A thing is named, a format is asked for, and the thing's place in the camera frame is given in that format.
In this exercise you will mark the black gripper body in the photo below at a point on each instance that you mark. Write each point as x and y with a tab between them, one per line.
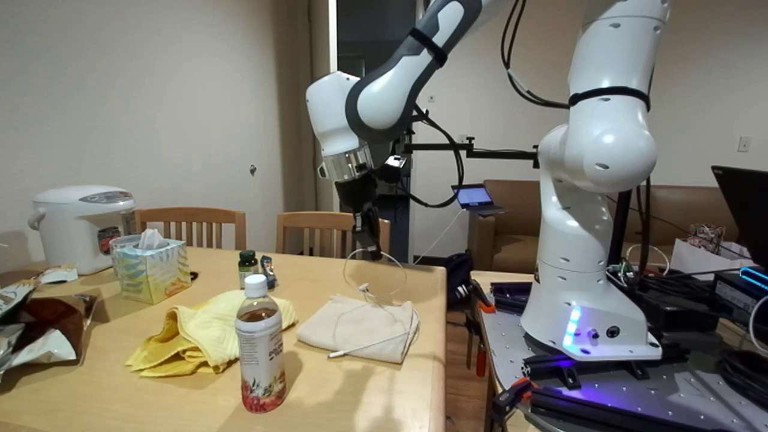
366	204

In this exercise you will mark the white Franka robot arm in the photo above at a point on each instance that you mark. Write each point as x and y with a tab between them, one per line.
577	265

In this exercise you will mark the wooden slat-back chair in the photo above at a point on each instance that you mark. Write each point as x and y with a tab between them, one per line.
193	217
303	220

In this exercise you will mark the beige folded cloth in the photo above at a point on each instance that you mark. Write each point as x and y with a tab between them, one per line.
319	330

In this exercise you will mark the tablet with blue screen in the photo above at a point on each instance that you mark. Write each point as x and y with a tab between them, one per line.
476	197

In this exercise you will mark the brown sofa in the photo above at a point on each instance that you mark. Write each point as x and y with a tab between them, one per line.
512	231

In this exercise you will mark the black box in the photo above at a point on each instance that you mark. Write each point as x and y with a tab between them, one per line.
512	297

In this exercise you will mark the tea bottle with white cap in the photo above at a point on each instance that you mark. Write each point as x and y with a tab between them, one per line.
259	351

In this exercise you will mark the orange black clamp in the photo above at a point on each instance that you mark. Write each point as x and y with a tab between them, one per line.
479	351
512	391

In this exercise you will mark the yellow towel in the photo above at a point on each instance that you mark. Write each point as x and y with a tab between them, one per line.
193	337

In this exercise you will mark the tissue box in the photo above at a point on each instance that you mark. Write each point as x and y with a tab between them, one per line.
151	271

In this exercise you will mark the white electric water boiler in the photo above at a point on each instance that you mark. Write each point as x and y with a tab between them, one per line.
74	229

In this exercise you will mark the white paper napkin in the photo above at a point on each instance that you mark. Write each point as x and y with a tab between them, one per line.
55	277

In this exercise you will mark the brown snack bag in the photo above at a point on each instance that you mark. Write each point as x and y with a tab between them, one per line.
60	316

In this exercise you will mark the white paper sheet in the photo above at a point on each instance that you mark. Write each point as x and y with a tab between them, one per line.
696	261

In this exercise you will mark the white snack wrapper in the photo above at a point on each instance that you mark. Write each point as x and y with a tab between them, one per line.
44	349

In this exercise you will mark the silver snack wrapper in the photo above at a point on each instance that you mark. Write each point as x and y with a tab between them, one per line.
12	297

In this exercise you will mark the black monitor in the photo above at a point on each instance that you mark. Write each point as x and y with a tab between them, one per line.
745	207

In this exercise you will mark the blue lit electronic device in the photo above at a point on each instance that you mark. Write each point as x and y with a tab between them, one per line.
745	283

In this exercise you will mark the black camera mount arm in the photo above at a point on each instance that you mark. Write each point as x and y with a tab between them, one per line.
494	153

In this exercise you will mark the grey perforated base plate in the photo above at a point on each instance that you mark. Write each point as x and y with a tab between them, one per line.
512	337

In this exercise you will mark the white wall outlet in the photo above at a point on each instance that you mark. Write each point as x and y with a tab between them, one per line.
741	144

